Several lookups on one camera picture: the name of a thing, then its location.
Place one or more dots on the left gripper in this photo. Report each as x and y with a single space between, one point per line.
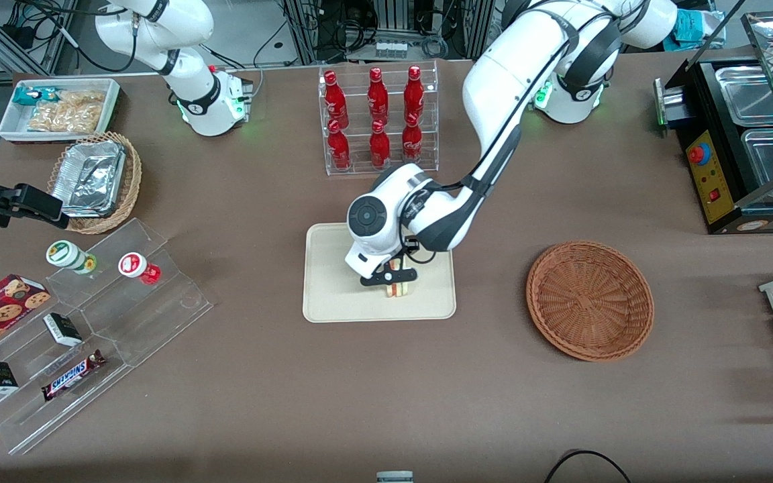
409 250

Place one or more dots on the triangle sandwich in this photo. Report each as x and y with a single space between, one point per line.
398 290

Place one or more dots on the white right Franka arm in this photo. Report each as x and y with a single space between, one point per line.
192 94

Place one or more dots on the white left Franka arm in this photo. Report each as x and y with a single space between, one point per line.
500 80

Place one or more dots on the cream plastic serving tray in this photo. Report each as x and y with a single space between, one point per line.
333 288

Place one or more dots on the oval tan wicker basket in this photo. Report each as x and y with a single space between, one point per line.
130 181

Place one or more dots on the round brown wicker basket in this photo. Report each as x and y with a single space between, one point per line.
588 302

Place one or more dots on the aluminium foil container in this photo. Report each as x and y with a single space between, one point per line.
88 178

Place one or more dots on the green label yogurt bottle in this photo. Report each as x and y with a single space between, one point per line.
68 255

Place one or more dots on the white rectangular plastic bin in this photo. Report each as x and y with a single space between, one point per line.
11 124

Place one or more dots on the clear bag of fried snacks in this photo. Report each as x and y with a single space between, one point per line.
83 98
64 119

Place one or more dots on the teal snack packet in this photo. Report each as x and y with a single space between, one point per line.
32 96

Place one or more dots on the clear acrylic bottle rack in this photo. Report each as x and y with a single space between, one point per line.
359 168

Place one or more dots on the red label yogurt bottle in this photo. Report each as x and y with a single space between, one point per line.
135 266

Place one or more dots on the red cola bottle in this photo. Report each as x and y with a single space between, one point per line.
412 141
339 149
335 100
414 94
378 97
380 146

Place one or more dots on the clear acrylic stepped display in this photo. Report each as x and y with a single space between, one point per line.
151 322

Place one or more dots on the Snickers chocolate bar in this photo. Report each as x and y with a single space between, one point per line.
71 376

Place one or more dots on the small grey device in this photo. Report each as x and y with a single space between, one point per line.
394 477

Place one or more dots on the black glass food warmer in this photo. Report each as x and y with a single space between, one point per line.
712 174

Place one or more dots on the teal plastic bag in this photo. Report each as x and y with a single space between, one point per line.
695 30

